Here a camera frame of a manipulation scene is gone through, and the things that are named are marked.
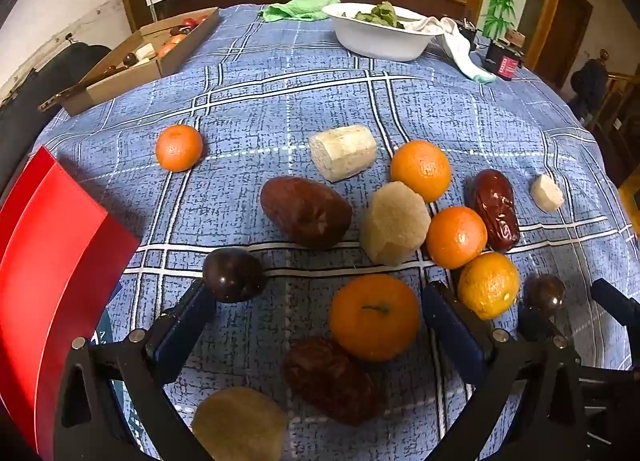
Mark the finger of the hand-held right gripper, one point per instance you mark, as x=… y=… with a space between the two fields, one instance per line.
x=534 y=325
x=617 y=305

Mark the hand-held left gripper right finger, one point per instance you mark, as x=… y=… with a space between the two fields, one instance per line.
x=452 y=331

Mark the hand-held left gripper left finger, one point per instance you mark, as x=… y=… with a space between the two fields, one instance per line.
x=182 y=331

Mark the dark purple plum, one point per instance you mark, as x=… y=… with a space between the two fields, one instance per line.
x=544 y=293
x=131 y=59
x=233 y=275

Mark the orange mandarin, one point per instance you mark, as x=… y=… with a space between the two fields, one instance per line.
x=420 y=171
x=169 y=45
x=179 y=147
x=456 y=237
x=489 y=285
x=375 y=318

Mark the peeled sugarcane piece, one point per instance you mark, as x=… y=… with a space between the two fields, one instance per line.
x=395 y=222
x=342 y=152
x=546 y=193
x=239 y=423
x=145 y=52

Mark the dried red date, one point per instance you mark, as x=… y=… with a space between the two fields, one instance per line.
x=495 y=209
x=306 y=212
x=332 y=381

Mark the red tray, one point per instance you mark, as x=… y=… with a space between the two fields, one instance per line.
x=60 y=266

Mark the cardboard box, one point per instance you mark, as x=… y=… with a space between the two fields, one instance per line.
x=125 y=82

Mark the dark jar with red label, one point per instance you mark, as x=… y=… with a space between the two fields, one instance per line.
x=505 y=61

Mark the black sofa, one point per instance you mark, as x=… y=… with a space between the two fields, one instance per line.
x=30 y=111

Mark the white sock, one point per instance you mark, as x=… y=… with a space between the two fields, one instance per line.
x=462 y=53

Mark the small black object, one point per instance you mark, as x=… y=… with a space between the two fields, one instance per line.
x=467 y=33

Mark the white bowl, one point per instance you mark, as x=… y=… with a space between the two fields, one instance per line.
x=380 y=41

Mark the leafy greens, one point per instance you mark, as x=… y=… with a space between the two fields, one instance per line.
x=380 y=15

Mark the green cloth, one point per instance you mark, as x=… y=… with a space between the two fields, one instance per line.
x=300 y=8

